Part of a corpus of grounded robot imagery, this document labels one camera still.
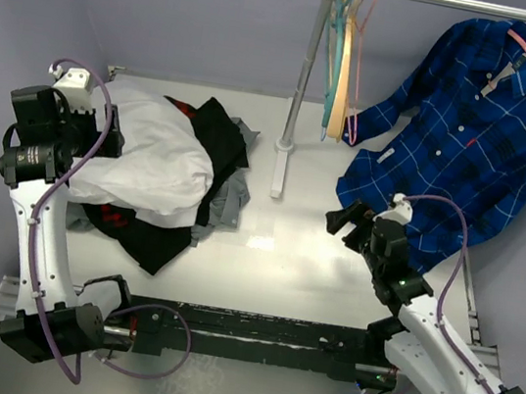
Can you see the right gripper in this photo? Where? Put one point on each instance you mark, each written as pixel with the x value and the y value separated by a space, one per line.
pixel 362 218

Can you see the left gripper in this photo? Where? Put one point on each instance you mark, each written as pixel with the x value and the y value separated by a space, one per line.
pixel 110 145

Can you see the white shirt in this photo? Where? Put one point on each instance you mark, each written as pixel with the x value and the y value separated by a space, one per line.
pixel 163 172

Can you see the pink wire hanger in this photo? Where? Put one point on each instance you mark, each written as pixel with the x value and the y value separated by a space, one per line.
pixel 353 117

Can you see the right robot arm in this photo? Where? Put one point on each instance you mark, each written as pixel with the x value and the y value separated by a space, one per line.
pixel 416 338

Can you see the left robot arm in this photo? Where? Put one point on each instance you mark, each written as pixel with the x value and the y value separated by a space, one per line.
pixel 53 319

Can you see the grey shirt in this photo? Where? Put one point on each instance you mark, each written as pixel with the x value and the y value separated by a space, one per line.
pixel 222 205

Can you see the wooden hanger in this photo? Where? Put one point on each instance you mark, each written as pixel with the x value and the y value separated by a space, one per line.
pixel 335 125

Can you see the blue plaid shirt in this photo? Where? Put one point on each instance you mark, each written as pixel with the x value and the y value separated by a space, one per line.
pixel 447 139

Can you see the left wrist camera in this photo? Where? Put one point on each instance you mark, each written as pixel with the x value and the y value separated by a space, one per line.
pixel 76 85

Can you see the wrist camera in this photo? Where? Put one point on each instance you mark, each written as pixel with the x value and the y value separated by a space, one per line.
pixel 76 85
pixel 400 210

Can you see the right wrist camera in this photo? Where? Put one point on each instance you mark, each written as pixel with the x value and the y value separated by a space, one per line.
pixel 400 210

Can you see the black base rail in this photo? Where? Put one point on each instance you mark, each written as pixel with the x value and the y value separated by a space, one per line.
pixel 341 353

